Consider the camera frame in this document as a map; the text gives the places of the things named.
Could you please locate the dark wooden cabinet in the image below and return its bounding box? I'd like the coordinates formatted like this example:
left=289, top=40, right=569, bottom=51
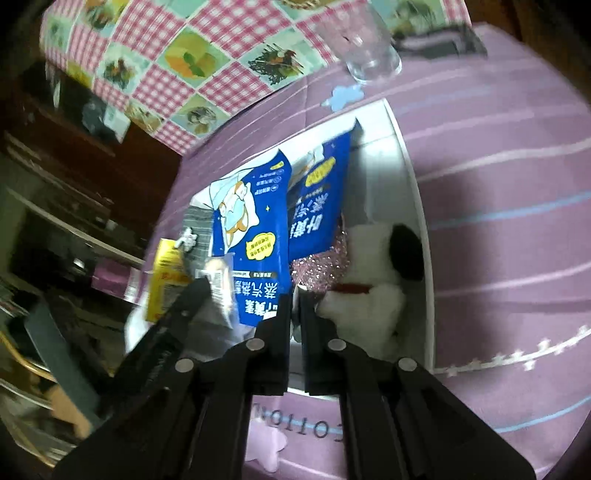
left=0, top=60, right=183, bottom=241

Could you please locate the grey plaid pouch pink bow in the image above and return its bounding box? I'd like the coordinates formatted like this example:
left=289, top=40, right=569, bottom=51
left=178, top=203, right=218, bottom=259

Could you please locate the clear glass cup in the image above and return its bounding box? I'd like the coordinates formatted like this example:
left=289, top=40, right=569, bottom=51
left=314, top=0, right=402, bottom=84

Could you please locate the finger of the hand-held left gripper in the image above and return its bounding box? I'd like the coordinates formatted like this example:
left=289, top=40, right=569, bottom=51
left=113, top=277, right=212, bottom=402

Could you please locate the pink checkered printed cloth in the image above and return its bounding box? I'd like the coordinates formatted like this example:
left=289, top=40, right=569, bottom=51
left=39, top=0, right=472, bottom=155

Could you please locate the small black box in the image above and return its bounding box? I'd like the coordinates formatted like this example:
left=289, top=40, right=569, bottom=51
left=397, top=21, right=488, bottom=58

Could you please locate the white plush dog toy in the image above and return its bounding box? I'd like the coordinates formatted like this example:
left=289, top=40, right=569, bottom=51
left=318, top=223, right=426, bottom=358

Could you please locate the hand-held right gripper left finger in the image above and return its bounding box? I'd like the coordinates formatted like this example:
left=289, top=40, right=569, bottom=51
left=51, top=293, right=294, bottom=480

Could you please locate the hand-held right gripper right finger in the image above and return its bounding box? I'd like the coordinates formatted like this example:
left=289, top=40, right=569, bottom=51
left=295, top=288, right=539, bottom=480

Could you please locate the grey board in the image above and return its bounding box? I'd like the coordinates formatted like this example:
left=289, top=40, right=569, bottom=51
left=23, top=302, right=100, bottom=425

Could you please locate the pink glitter pouch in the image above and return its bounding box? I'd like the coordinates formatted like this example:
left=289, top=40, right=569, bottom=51
left=288, top=231, right=352, bottom=292

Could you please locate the cotton pad pack yellow edge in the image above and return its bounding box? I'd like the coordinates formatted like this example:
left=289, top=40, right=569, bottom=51
left=124, top=237, right=238, bottom=356

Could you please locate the blue printed packet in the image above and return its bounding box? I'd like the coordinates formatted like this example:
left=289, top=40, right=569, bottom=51
left=286, top=119, right=361, bottom=265
left=210, top=148, right=294, bottom=329

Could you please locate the white cardboard box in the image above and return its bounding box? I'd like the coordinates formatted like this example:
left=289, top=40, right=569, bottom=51
left=185, top=97, right=437, bottom=402

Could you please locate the purple striped printed sheet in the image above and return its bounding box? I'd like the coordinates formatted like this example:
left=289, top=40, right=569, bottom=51
left=148, top=23, right=591, bottom=480

